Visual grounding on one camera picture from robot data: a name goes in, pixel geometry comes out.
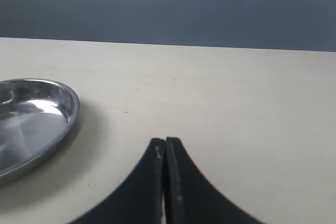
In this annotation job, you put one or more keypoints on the round stainless steel tray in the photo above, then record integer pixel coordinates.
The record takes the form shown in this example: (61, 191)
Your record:
(36, 117)

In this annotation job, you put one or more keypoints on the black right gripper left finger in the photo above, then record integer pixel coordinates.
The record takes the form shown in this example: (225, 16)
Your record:
(138, 199)

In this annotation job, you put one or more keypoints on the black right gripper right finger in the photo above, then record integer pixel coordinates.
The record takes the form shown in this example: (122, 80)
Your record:
(190, 197)

